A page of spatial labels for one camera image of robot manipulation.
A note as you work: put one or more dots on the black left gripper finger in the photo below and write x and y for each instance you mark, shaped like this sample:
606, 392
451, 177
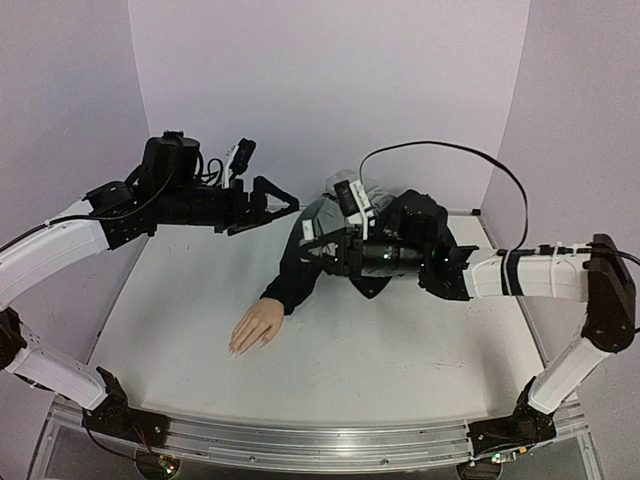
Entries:
258, 219
263, 189

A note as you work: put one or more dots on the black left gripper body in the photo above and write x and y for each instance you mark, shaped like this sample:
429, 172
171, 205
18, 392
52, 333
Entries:
182, 206

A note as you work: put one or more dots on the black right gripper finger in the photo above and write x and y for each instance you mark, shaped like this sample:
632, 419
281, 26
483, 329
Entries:
333, 265
336, 237

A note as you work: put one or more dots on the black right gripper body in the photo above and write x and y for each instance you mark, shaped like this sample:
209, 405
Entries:
351, 251

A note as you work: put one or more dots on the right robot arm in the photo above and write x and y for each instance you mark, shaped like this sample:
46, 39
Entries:
594, 274

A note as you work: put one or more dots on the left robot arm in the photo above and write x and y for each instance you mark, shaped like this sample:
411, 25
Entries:
169, 187

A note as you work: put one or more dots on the black grey jacket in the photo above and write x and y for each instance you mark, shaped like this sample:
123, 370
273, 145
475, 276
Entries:
296, 279

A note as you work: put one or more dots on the mannequin hand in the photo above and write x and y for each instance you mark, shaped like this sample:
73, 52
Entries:
261, 323

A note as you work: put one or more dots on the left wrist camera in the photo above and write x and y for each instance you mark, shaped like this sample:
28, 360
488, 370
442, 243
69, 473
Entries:
238, 161

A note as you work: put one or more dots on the aluminium front rail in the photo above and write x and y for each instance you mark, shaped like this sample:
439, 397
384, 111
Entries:
317, 449

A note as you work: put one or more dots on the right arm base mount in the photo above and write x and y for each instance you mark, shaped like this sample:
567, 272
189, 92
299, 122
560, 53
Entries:
524, 427

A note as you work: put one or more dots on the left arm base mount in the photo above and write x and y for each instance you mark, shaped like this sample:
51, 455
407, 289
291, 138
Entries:
115, 418

